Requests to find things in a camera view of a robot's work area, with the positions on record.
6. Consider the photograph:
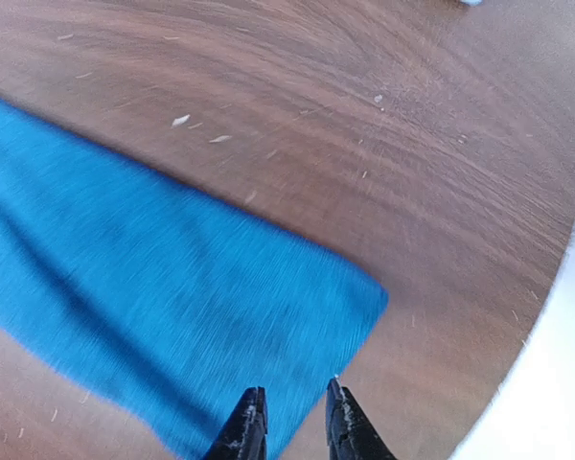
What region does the blue towel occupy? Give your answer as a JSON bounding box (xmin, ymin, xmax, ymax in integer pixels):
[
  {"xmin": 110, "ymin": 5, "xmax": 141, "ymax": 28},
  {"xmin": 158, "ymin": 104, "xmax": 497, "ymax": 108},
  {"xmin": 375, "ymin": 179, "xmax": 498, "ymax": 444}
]
[{"xmin": 0, "ymin": 100, "xmax": 389, "ymax": 459}]

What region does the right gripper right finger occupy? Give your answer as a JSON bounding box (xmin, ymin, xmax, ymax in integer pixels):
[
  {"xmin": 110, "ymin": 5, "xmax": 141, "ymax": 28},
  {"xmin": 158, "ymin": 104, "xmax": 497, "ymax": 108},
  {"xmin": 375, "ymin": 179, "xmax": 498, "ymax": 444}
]
[{"xmin": 326, "ymin": 377, "xmax": 396, "ymax": 460}]

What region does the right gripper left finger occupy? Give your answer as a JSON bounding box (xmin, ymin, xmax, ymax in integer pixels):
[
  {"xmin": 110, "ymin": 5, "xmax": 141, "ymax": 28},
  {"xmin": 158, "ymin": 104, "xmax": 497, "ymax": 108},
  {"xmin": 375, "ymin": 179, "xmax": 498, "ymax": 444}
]
[{"xmin": 203, "ymin": 386, "xmax": 267, "ymax": 460}]

